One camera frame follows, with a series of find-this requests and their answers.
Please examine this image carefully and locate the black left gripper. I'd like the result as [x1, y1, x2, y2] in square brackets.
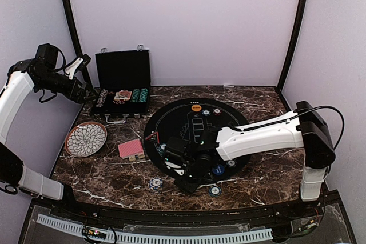
[36, 69, 98, 103]

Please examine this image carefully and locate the teal blue chip stack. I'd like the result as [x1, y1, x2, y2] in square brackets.
[209, 186, 221, 197]

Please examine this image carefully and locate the blue white chip stack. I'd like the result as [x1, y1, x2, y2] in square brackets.
[148, 177, 163, 193]

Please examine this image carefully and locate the red chip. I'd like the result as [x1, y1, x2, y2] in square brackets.
[213, 109, 222, 115]

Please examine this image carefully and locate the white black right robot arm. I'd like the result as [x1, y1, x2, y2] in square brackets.
[162, 101, 336, 218]

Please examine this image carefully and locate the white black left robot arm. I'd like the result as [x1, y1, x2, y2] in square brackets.
[1, 54, 96, 219]

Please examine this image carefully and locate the blue tan chip row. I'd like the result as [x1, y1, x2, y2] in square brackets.
[96, 89, 108, 107]

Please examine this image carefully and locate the blue small blind button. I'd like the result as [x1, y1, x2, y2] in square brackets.
[212, 164, 225, 175]

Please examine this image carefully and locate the black poker chip case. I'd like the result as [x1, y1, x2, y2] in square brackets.
[90, 49, 151, 118]

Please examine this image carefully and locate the boxed card deck in case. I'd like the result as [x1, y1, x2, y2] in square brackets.
[113, 90, 132, 102]

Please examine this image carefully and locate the teal chip row left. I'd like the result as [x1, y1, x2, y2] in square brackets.
[131, 89, 140, 103]

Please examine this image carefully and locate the teal chip row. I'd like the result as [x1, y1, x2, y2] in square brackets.
[138, 88, 149, 103]
[131, 89, 140, 103]

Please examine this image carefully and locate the red triangular all-in button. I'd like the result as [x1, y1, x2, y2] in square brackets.
[145, 131, 160, 144]

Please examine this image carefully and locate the floral ceramic plate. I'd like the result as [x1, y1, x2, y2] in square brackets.
[65, 121, 107, 158]

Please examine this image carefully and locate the teal chip row right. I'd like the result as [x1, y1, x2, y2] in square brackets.
[138, 88, 149, 103]

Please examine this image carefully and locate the round black poker mat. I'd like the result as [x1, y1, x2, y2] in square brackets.
[144, 98, 250, 183]

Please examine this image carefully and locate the red playing card deck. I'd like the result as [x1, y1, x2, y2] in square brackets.
[118, 139, 145, 162]

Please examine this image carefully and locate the orange big blind button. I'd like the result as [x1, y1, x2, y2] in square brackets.
[191, 104, 202, 112]

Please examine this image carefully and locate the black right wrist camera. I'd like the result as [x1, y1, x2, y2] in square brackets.
[164, 137, 190, 166]

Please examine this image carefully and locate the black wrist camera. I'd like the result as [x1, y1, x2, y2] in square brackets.
[164, 137, 190, 166]
[35, 43, 59, 69]

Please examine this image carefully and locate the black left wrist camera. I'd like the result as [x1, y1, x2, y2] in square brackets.
[35, 43, 59, 69]

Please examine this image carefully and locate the white cable duct strip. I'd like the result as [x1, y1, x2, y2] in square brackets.
[36, 214, 273, 243]

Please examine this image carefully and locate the black left frame post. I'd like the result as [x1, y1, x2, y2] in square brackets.
[62, 0, 92, 84]

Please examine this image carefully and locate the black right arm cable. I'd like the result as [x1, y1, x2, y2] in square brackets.
[228, 105, 345, 175]

